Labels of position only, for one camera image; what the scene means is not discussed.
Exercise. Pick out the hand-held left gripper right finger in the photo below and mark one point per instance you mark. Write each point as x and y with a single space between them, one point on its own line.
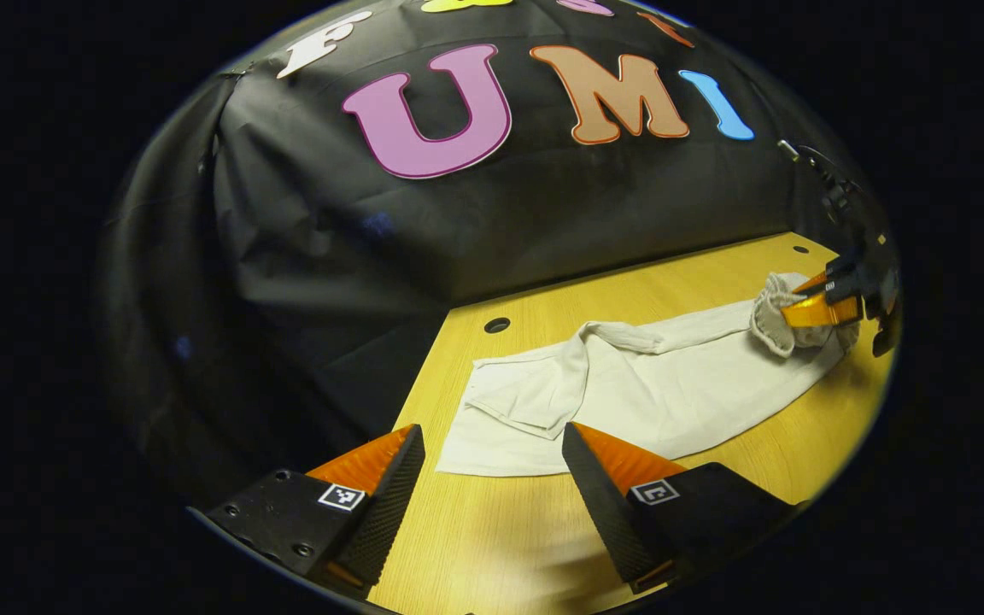
603 504

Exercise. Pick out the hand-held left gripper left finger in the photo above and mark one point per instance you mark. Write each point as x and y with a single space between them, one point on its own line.
389 504

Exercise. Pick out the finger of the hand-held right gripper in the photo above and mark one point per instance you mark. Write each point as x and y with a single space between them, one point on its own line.
817 313
812 284

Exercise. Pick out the black backdrop cloth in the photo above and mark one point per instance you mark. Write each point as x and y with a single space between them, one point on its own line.
543 222

